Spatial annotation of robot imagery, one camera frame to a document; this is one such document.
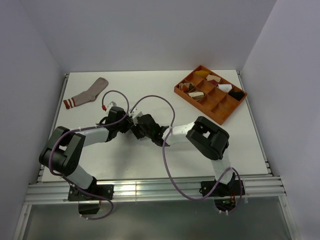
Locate purple cable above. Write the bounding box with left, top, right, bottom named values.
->
left=129, top=95, right=243, bottom=215
left=49, top=89, right=130, bottom=221

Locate red beige rolled sock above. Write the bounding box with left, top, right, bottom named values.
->
left=206, top=74, right=221, bottom=85

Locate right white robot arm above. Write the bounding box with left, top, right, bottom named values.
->
left=129, top=113, right=235, bottom=195

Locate yellow rolled sock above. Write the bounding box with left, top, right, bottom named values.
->
left=194, top=70, right=210, bottom=79

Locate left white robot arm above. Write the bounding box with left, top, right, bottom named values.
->
left=39, top=106, right=134, bottom=200

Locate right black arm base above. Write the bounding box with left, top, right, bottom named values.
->
left=210, top=179, right=246, bottom=212

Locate white rolled sock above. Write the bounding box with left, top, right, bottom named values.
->
left=217, top=84, right=233, bottom=93

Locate beige brown rolled sock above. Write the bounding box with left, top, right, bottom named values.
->
left=187, top=91, right=205, bottom=102

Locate orange compartment tray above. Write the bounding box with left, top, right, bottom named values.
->
left=174, top=65, right=248, bottom=125

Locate black rolled sock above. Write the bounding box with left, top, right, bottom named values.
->
left=228, top=91, right=245, bottom=102

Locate beige sock with red stripes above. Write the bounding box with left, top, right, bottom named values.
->
left=63, top=77, right=109, bottom=110

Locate brown patterned rolled sock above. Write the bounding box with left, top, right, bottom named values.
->
left=178, top=82, right=194, bottom=93

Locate aluminium frame rail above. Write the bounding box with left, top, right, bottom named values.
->
left=23, top=175, right=286, bottom=205

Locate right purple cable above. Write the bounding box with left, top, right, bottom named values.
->
left=129, top=95, right=243, bottom=215

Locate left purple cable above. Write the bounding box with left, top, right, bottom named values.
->
left=49, top=89, right=130, bottom=221

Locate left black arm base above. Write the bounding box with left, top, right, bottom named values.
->
left=67, top=184, right=114, bottom=221

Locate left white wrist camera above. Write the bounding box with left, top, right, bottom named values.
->
left=102, top=101, right=117, bottom=113

